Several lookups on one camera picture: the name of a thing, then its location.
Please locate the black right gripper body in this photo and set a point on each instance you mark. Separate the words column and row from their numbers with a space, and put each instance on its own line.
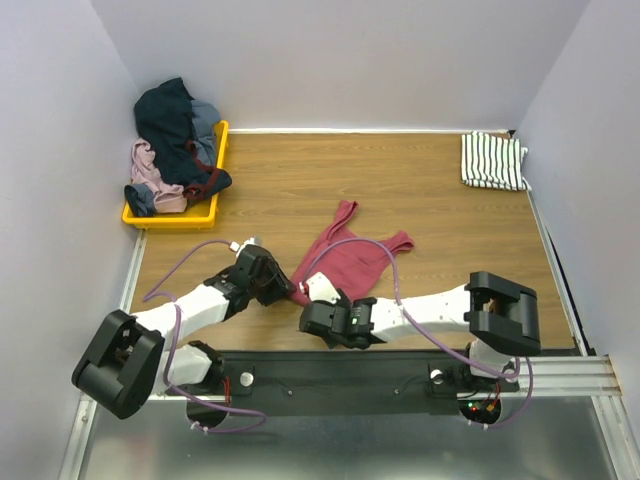
column 317, row 320

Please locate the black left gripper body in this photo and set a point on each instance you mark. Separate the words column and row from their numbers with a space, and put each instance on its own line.
column 271, row 287

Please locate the red tank top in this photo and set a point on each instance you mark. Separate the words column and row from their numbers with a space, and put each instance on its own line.
column 353, row 267

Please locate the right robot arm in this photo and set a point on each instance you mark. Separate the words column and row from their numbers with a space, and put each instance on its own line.
column 502, row 316

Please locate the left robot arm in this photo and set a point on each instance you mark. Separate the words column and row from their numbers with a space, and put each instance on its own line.
column 133, row 356

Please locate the striped folded tank top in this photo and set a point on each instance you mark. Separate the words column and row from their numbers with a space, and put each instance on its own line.
column 493, row 162

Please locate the yellow plastic bin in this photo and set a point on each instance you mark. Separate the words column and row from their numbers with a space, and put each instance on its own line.
column 197, row 217

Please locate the maroon trimmed dark garment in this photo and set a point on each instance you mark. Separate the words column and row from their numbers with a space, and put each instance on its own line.
column 210, row 182

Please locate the pink garment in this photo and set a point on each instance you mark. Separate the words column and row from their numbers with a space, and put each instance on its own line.
column 165, row 198

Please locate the grey blue garment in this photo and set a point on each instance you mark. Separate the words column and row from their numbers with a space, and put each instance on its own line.
column 204, row 117

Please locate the dark navy garment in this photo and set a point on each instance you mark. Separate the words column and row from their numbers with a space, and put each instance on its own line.
column 163, row 117

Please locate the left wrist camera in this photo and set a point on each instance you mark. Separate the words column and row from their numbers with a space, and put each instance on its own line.
column 247, row 246

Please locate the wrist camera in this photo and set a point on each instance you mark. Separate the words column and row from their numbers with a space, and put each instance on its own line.
column 319, row 288
column 247, row 246

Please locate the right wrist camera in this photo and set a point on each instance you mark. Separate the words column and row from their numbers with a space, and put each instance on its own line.
column 319, row 288

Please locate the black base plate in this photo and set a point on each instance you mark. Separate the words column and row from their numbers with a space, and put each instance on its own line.
column 314, row 383

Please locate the aluminium frame rail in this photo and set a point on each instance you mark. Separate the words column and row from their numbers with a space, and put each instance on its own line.
column 543, row 377

